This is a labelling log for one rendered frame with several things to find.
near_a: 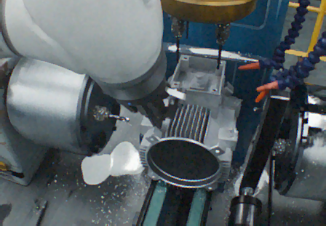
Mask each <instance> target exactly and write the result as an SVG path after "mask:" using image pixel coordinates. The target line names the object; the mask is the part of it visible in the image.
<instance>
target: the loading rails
mask: <svg viewBox="0 0 326 226"><path fill-rule="evenodd" d="M159 181H160V184H161V185H160V184H159V183H158V182H159ZM158 184H159V185H158ZM162 185H163V186H164V187H162ZM168 185H169V183H167V185H165V181H164V180H163V179H157V180H154V179H152V178H151V181H150V184H149V186H148V189H147V191H146V194H145V198H144V201H143V204H142V206H141V208H140V211H137V212H136V213H135V216H134V219H133V222H132V226H164V222H165V220H166V217H167V210H168V209H169V205H170V201H171V198H172V194H173V191H174V189H175V186H177V185H175V186H174V187H173V185H171V184H170V186H168ZM225 185H226V181H225V180H224V183H222V182H218V185H217V188H216V189H215V190H214V191H220V192H224V190H225ZM166 188H167V191H166V192H165V190H166ZM199 189H200V190H199ZM199 189H198V191H199V193H200V194H199V195H198V191H197V188H194V196H193V200H192V203H191V208H190V212H189V216H188V220H187V224H186V226H207V218H208V214H209V210H210V211H212V208H211V207H210V204H211V202H212V194H213V190H211V191H208V193H207V190H206V189H205V190H203V189H204V188H203V187H202V188H200V187H199ZM160 190H161V191H163V192H160ZM157 191H159V192H157ZM200 191H201V192H200ZM203 194H204V195H203ZM198 197H199V198H198ZM204 197H205V198H204ZM206 198H207V199H206ZM202 199H204V200H202ZM205 199H206V200H205ZM205 201H206V203H205ZM204 205H205V207H204ZM203 213H204V214H203ZM202 217H203V218H202ZM201 224H202V225H201Z"/></svg>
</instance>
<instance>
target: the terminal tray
mask: <svg viewBox="0 0 326 226"><path fill-rule="evenodd" d="M217 66H218V63H217V60H214V59H209V58H203V57H194V56H188V55H181V57H180V60H179V63H178V65H177V67H176V69H175V72H174V74H173V76H172V79H171V82H170V86H171V89H173V88H176V89H178V88H185V89H187V92H186V101H185V109H186V108H187V105H189V110H191V108H192V105H194V110H196V108H197V105H198V106H199V107H198V111H199V112H200V110H201V107H202V112H203V113H205V110H206V109H207V115H210V111H212V112H211V117H212V118H213V119H215V120H216V119H217V118H218V117H219V112H220V106H221V101H222V92H223V85H224V80H225V76H224V72H225V67H226V61H224V60H221V61H220V65H219V66H220V67H219V70H218V69H216V68H217ZM184 73H186V76H187V77H188V78H187V79H186V76H185V74H184ZM191 73H192V74H191ZM206 74H207V75H206ZM189 77H190V78H189ZM212 77H213V78H212ZM208 79H209V81H210V82H208ZM191 80H192V81H191ZM219 80H220V81H219ZM218 81H219V82H218ZM181 82H182V83H181ZM215 83H216V84H217V85H215ZM184 84H185V85H184ZM189 84H190V85H189ZM183 85H184V86H183Z"/></svg>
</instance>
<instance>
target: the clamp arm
mask: <svg viewBox="0 0 326 226"><path fill-rule="evenodd" d="M289 102H290V93H289V92H286V91H282V90H278V89H270V90H269V93H268V96H267V101H266V104H265V107H264V109H263V115H262V118H261V122H260V125H259V127H258V131H257V134H256V136H255V142H254V145H253V148H252V151H251V154H250V157H249V160H248V162H247V166H246V169H245V171H244V175H243V178H242V181H241V184H240V186H239V195H241V194H243V193H244V189H245V192H246V193H247V192H249V190H248V189H250V190H251V191H250V193H251V194H252V195H254V194H255V191H256V189H257V187H258V183H259V181H260V178H261V176H262V173H263V170H264V169H265V166H266V163H267V162H268V159H269V156H270V154H271V150H272V148H273V146H274V143H275V140H276V138H277V136H278V133H279V129H280V127H281V125H282V122H283V118H284V116H285V114H286V111H287V106H288V105H289Z"/></svg>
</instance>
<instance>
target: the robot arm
mask: <svg viewBox="0 0 326 226"><path fill-rule="evenodd" d="M163 30H164V23H163V14H162V6H161V2H160V0H0V59H1V58H8V57H24V58H28V59H29V58H31V59H34V60H41V61H42V62H46V63H51V64H53V65H56V66H60V67H62V68H65V69H67V70H71V71H73V72H74V73H77V74H79V75H84V74H89V75H90V77H91V78H92V79H93V80H94V81H95V82H97V83H98V85H99V86H100V87H101V88H102V90H103V91H102V92H103V93H104V94H107V95H109V96H111V97H112V98H113V99H115V100H116V101H117V102H118V103H120V104H121V105H123V106H124V107H125V108H126V109H128V110H130V111H131V112H132V113H137V111H139V112H140V114H141V115H143V116H145V117H146V118H148V119H149V121H150V122H151V123H152V126H153V127H155V126H156V127H157V128H158V129H161V128H162V123H163V121H166V118H167V119H169V120H170V119H172V117H173V116H174V115H175V112H176V110H177V109H178V108H179V107H182V106H184V105H185V101H186V92H187V89H185V88H178V89H176V88H173V89H171V86H170V84H169V82H167V81H166V76H165V73H166V70H167V58H166V54H165V51H164V44H163V41H162V35H163ZM167 98H169V100H170V101H169V104H168V106H165V103H164V100H165V99H167Z"/></svg>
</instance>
